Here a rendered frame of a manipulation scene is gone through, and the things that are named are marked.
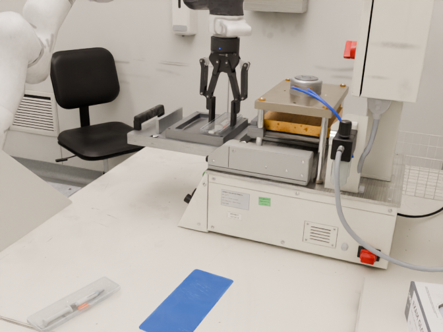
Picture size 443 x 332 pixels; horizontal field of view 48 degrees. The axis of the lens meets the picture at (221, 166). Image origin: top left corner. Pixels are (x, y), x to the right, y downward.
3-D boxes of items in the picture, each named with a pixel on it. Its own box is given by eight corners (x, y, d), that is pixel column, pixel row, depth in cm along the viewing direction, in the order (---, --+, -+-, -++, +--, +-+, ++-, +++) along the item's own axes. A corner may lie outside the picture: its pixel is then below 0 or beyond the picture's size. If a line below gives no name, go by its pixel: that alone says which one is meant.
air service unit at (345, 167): (353, 174, 110) (362, 110, 105) (343, 199, 98) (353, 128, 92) (329, 170, 112) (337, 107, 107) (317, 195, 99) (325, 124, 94)
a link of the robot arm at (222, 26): (216, 11, 129) (215, 33, 131) (197, 15, 118) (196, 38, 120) (262, 14, 125) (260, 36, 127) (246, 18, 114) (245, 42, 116)
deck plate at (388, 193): (406, 157, 137) (407, 153, 136) (400, 208, 106) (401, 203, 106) (249, 134, 152) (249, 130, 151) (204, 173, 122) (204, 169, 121)
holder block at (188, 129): (248, 126, 143) (248, 117, 142) (223, 147, 126) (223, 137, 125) (196, 118, 148) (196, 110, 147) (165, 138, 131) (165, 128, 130)
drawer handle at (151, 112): (165, 117, 149) (164, 104, 148) (140, 130, 136) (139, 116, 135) (159, 116, 150) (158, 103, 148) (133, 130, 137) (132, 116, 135)
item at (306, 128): (341, 121, 133) (345, 86, 129) (326, 146, 114) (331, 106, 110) (279, 113, 138) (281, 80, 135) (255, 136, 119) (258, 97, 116)
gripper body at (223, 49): (245, 35, 128) (244, 71, 131) (215, 33, 130) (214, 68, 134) (236, 39, 121) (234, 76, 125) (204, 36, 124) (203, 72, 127)
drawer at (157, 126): (254, 138, 145) (255, 112, 142) (227, 163, 126) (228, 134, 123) (164, 125, 154) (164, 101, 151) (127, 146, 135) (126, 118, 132)
